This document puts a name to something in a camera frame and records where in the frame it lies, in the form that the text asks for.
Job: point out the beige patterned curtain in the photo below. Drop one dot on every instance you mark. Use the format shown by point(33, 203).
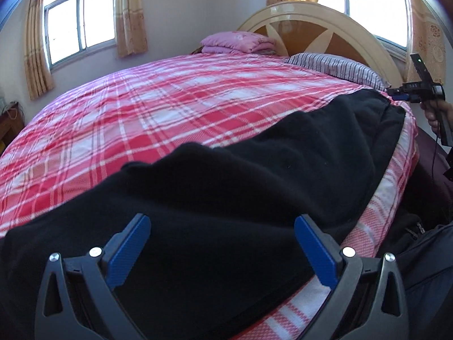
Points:
point(131, 17)
point(37, 60)
point(428, 42)

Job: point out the person's right hand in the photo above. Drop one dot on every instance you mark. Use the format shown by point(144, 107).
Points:
point(431, 118)

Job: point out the window with grey frame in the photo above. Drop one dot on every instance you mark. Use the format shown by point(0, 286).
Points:
point(375, 3)
point(70, 24)

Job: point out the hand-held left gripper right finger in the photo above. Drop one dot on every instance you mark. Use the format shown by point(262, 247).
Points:
point(316, 255)

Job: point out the person's dark jacket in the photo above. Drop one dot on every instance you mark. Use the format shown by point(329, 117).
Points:
point(428, 283)

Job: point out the black pants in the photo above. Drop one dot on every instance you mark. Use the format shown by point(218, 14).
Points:
point(230, 184)

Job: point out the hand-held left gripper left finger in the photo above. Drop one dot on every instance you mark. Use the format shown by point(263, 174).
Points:
point(129, 251)

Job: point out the striped pillow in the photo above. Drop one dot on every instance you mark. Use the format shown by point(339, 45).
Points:
point(339, 67)

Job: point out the brown wooden desk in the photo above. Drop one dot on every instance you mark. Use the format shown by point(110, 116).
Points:
point(10, 127)

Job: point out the pink folded blanket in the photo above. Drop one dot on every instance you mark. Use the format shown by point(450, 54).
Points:
point(237, 42)

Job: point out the cream wooden bed headboard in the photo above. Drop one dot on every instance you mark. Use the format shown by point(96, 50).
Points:
point(318, 10)

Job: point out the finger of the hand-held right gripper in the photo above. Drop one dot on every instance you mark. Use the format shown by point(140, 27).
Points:
point(398, 95)

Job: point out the red plaid bed sheet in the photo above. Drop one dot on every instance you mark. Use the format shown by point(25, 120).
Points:
point(159, 113)

